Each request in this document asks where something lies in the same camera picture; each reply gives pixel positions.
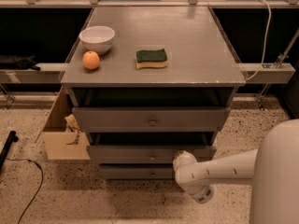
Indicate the grey drawer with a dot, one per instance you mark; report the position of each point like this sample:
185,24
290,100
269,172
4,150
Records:
145,154
136,172
149,119

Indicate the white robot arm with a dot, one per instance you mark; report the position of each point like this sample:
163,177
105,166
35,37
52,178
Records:
272,171

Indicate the grey drawer cabinet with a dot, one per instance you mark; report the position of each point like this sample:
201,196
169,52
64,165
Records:
201,70

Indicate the grey top drawer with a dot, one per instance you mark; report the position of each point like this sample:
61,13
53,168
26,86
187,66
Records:
149,119

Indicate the grey bottom drawer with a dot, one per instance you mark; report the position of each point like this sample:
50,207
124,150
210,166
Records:
136,172

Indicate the green yellow sponge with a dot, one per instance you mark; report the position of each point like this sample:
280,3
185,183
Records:
151,59

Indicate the orange fruit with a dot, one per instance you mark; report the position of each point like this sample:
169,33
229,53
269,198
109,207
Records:
91,60

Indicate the crumpled yellow paper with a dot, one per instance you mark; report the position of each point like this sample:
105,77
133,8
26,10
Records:
72,126

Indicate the white bowl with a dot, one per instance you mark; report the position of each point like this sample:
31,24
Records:
97,38

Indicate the cardboard box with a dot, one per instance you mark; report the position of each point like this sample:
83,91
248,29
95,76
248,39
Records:
62,142

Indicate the black pole base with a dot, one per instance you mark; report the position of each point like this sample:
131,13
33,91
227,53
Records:
12,138

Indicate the black cloth on shelf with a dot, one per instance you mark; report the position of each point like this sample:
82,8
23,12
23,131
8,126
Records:
18,63

